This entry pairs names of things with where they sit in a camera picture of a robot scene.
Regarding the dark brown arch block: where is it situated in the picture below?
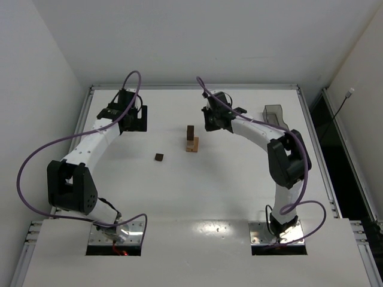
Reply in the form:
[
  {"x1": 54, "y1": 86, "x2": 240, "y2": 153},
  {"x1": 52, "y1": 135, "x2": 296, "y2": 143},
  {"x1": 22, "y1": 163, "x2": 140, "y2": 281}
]
[{"x1": 186, "y1": 125, "x2": 194, "y2": 141}]

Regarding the dark brown wood cube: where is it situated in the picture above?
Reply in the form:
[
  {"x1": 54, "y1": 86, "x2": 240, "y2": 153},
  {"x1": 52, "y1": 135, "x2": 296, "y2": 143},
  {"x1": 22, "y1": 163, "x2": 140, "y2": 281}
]
[{"x1": 154, "y1": 153, "x2": 164, "y2": 162}]

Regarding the smoky transparent plastic bin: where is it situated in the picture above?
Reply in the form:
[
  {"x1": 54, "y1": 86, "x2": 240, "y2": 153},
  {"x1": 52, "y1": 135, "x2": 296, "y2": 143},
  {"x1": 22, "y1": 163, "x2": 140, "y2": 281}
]
[{"x1": 262, "y1": 105, "x2": 289, "y2": 129}]

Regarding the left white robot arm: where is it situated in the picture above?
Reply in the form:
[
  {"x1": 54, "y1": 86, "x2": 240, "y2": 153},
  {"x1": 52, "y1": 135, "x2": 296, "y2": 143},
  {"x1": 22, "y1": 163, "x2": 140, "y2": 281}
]
[{"x1": 47, "y1": 89, "x2": 147, "y2": 243}]

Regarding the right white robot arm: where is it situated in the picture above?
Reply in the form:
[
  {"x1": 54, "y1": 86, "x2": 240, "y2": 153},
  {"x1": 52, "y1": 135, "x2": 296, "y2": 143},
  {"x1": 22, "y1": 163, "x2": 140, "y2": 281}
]
[{"x1": 202, "y1": 92, "x2": 311, "y2": 237}]

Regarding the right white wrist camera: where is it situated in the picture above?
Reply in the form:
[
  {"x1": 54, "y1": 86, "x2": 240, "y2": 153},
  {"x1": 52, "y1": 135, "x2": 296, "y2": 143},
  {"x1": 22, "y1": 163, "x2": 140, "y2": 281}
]
[{"x1": 202, "y1": 91, "x2": 217, "y2": 110}]

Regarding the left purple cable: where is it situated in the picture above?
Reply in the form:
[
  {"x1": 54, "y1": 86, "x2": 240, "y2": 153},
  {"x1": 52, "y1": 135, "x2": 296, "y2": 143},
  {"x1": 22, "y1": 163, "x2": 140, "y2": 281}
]
[{"x1": 16, "y1": 70, "x2": 148, "y2": 228}]

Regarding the purple cable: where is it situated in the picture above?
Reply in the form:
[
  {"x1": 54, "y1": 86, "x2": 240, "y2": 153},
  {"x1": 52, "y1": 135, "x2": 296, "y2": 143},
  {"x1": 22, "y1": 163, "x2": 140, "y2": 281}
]
[
  {"x1": 16, "y1": 70, "x2": 148, "y2": 228},
  {"x1": 196, "y1": 76, "x2": 327, "y2": 249}
]

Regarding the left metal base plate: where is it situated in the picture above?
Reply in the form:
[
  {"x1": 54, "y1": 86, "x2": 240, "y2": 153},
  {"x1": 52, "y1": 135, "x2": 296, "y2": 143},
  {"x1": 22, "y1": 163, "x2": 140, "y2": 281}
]
[{"x1": 88, "y1": 221, "x2": 145, "y2": 246}]

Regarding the metal base plate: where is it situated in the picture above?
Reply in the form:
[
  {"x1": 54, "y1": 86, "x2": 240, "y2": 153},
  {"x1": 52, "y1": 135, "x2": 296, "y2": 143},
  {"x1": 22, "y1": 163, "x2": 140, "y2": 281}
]
[
  {"x1": 248, "y1": 221, "x2": 305, "y2": 247},
  {"x1": 88, "y1": 221, "x2": 145, "y2": 246}
]

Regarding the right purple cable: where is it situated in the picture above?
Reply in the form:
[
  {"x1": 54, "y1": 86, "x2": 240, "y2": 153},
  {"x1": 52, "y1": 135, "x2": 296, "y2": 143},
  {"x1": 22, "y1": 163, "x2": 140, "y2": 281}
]
[{"x1": 196, "y1": 76, "x2": 327, "y2": 249}]

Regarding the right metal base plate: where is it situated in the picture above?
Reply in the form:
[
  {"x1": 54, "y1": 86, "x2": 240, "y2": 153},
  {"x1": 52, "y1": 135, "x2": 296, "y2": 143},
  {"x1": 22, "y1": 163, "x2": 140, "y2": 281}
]
[{"x1": 248, "y1": 221, "x2": 305, "y2": 247}]

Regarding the black wall cable white plug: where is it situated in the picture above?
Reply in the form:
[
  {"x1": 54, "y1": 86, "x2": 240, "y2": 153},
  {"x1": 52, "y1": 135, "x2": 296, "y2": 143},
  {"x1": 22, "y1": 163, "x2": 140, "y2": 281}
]
[{"x1": 323, "y1": 87, "x2": 355, "y2": 136}]

